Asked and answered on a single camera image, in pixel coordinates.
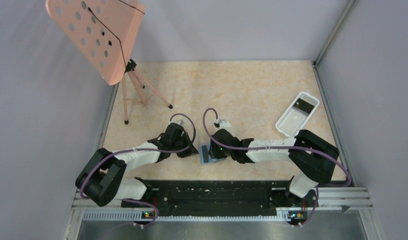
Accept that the beige card holder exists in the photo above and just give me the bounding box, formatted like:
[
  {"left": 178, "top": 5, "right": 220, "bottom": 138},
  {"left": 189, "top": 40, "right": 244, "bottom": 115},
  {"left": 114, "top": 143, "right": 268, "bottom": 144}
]
[{"left": 198, "top": 142, "right": 226, "bottom": 165}]

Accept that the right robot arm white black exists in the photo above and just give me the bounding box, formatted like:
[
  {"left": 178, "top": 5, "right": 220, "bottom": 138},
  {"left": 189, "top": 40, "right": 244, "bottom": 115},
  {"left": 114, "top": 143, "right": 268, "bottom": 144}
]
[{"left": 208, "top": 129, "right": 340, "bottom": 206}]

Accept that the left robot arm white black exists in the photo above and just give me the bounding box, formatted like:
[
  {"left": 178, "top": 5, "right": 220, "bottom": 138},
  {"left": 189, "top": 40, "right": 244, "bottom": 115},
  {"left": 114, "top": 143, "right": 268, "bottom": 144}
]
[{"left": 75, "top": 122, "right": 199, "bottom": 207}]

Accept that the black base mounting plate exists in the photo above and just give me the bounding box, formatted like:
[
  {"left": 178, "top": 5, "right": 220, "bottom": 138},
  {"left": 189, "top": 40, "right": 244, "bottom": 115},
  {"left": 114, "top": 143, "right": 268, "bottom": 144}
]
[{"left": 119, "top": 178, "right": 318, "bottom": 217}]

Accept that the white perforated plastic basket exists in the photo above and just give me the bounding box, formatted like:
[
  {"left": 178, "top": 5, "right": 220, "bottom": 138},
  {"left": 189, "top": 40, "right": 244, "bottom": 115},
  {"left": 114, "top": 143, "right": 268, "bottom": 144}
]
[{"left": 275, "top": 91, "right": 320, "bottom": 138}]

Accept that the black item in basket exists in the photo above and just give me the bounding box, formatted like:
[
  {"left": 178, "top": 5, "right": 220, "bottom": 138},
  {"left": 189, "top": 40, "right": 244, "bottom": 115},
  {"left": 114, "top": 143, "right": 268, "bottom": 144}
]
[{"left": 293, "top": 98, "right": 315, "bottom": 115}]

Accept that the pink perforated music stand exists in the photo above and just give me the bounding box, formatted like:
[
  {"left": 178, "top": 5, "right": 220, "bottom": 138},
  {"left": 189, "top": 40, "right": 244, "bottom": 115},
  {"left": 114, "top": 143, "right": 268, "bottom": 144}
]
[{"left": 45, "top": 0, "right": 173, "bottom": 124}]

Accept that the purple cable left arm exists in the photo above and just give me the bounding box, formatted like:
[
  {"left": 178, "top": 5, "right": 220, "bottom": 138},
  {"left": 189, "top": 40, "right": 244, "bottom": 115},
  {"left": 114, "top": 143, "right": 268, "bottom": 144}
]
[{"left": 78, "top": 113, "right": 197, "bottom": 229}]

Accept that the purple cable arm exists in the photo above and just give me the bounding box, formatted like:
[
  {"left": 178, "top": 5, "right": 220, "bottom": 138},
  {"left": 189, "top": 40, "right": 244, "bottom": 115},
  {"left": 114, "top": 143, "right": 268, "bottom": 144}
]
[
  {"left": 202, "top": 108, "right": 352, "bottom": 229},
  {"left": 78, "top": 113, "right": 197, "bottom": 229}
]

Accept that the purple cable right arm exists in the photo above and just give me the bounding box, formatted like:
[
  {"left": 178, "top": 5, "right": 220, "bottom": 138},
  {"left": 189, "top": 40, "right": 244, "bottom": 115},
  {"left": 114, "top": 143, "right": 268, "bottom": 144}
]
[{"left": 202, "top": 108, "right": 352, "bottom": 229}]

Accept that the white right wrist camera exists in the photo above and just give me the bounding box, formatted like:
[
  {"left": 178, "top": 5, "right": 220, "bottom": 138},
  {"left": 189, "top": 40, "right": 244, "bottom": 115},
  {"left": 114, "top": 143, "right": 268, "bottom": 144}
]
[{"left": 214, "top": 119, "right": 232, "bottom": 132}]

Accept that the aluminium side rail left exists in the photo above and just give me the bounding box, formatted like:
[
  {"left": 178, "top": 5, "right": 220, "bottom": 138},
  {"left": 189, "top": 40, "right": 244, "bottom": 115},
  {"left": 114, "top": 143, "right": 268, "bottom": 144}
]
[{"left": 84, "top": 83, "right": 120, "bottom": 166}]

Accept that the aluminium corner post right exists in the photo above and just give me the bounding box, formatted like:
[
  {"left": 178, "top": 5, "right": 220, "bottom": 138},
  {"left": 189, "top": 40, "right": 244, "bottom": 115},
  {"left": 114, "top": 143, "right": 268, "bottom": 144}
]
[{"left": 312, "top": 0, "right": 360, "bottom": 68}]

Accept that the aluminium frame rail front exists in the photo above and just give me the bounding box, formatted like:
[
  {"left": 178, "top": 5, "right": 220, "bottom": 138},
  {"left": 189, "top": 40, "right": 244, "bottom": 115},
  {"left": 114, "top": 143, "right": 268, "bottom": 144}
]
[{"left": 72, "top": 187, "right": 373, "bottom": 223}]

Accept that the black cable on stand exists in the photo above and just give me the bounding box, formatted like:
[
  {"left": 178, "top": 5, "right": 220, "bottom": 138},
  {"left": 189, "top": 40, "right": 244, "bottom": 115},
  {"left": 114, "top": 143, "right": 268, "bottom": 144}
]
[{"left": 87, "top": 0, "right": 146, "bottom": 67}]

